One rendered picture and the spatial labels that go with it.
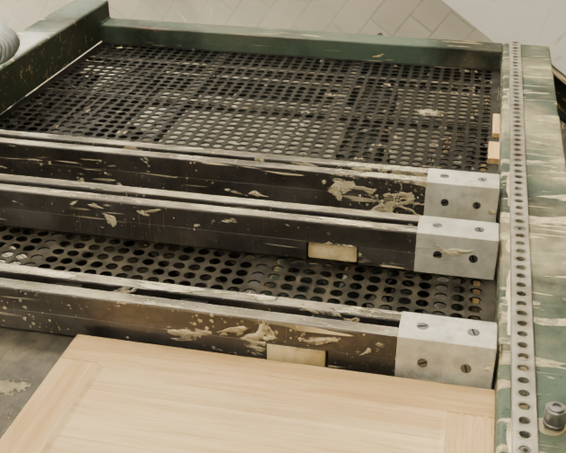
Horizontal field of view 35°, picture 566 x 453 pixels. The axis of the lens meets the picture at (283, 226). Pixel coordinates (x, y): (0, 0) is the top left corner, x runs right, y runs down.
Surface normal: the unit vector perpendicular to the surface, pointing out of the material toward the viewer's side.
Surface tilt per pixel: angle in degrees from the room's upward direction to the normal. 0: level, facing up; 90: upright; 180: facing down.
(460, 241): 90
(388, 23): 90
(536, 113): 55
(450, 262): 90
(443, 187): 90
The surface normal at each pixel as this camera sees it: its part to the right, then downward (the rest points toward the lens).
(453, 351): -0.22, 0.45
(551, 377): 0.00, -0.88
